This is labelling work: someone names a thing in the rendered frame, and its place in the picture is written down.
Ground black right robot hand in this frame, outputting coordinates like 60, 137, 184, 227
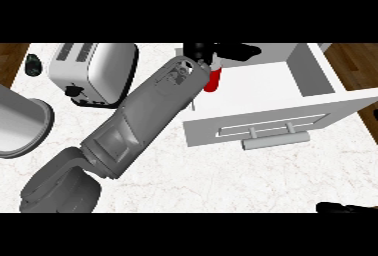
315, 201, 378, 214

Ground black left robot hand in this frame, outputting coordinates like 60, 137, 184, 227
184, 42, 263, 67

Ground white open drawer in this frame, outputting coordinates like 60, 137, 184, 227
175, 42, 378, 122

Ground white drawer front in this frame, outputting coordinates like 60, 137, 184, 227
182, 96, 378, 148

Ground white toaster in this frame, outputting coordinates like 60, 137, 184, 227
48, 42, 141, 110

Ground small dark green object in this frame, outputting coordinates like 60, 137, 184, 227
24, 53, 45, 78

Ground grey round appliance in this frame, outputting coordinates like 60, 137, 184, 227
0, 84, 57, 160

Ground grey drawer handle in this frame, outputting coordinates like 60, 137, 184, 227
240, 122, 312, 151

